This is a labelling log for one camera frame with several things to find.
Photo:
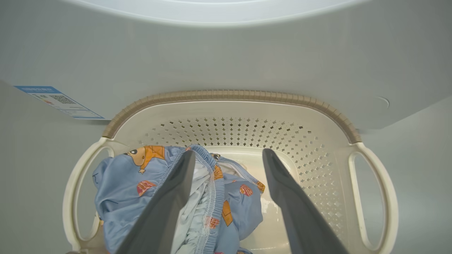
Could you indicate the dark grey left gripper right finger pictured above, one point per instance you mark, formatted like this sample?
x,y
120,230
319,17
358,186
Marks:
x,y
296,211

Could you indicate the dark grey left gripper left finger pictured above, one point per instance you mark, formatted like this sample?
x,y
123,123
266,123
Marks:
x,y
166,211

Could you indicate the blue cartoon print garment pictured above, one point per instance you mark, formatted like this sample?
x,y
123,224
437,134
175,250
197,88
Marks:
x,y
120,197

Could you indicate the cream laundry basket brown rim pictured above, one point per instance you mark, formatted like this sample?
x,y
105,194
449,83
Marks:
x,y
317,141

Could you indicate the white front-load washing machine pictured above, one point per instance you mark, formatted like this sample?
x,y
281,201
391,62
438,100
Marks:
x,y
226,56

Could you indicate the blue white energy label sticker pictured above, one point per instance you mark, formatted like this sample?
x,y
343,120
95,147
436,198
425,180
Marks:
x,y
60,100

